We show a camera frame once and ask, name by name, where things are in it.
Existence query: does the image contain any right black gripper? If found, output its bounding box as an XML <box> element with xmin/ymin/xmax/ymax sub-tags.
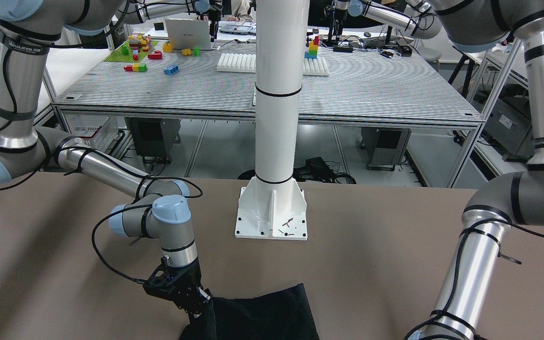
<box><xmin>172</xmin><ymin>258</ymin><xmax>212</xmax><ymax>323</ymax></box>

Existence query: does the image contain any black graphic t-shirt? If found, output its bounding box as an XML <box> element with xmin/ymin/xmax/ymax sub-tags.
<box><xmin>179</xmin><ymin>283</ymin><xmax>320</xmax><ymax>340</ymax></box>

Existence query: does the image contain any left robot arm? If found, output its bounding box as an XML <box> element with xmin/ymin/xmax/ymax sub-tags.
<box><xmin>405</xmin><ymin>0</ymin><xmax>544</xmax><ymax>340</ymax></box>

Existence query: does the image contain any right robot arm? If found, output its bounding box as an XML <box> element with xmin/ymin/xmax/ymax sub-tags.
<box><xmin>0</xmin><ymin>0</ymin><xmax>212</xmax><ymax>320</ymax></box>

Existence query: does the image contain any white plastic basket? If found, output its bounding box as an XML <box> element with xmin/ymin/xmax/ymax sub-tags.
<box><xmin>66</xmin><ymin>114</ymin><xmax>119</xmax><ymax>152</ymax></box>

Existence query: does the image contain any green lego baseplate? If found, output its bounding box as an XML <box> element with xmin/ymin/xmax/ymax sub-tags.
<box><xmin>103</xmin><ymin>40</ymin><xmax>159</xmax><ymax>64</ymax></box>

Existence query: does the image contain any silver laptop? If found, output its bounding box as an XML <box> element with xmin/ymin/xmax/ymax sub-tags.
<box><xmin>165</xmin><ymin>19</ymin><xmax>212</xmax><ymax>51</ymax></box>

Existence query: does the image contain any aluminium slat workbench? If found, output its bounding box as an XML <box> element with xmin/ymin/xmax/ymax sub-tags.
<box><xmin>52</xmin><ymin>35</ymin><xmax>485</xmax><ymax>187</ymax></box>

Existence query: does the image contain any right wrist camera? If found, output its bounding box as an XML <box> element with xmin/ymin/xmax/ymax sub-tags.
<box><xmin>142</xmin><ymin>255</ymin><xmax>178</xmax><ymax>301</ymax></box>

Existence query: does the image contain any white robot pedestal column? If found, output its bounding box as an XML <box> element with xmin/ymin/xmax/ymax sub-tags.
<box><xmin>235</xmin><ymin>0</ymin><xmax>309</xmax><ymax>240</ymax></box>

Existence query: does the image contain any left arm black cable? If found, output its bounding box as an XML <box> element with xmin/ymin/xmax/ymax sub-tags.
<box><xmin>404</xmin><ymin>47</ymin><xmax>544</xmax><ymax>340</ymax></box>

